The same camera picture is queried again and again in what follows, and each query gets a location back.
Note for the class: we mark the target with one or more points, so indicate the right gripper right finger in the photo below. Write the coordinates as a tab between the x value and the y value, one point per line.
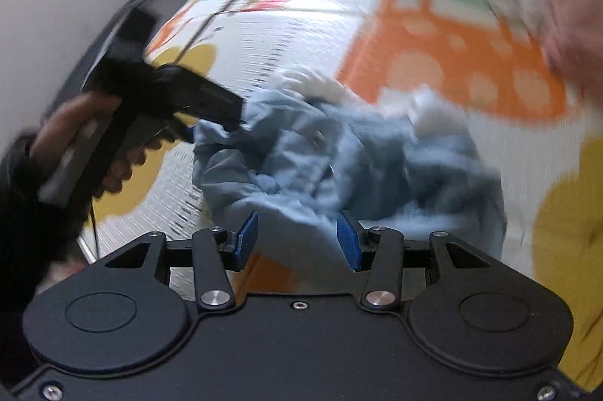
379	251

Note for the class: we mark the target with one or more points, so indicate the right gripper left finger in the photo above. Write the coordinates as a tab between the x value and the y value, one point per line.
215	251

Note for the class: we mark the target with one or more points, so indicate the light blue shirt white collar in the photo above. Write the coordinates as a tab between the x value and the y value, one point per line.
309	148

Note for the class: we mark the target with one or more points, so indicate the person's left hand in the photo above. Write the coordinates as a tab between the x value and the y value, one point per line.
69	128

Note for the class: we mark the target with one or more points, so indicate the dark jacket sleeve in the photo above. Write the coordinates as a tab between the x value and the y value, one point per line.
33	235

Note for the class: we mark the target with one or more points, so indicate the pink folded cloth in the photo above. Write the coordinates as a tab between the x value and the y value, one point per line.
572	43

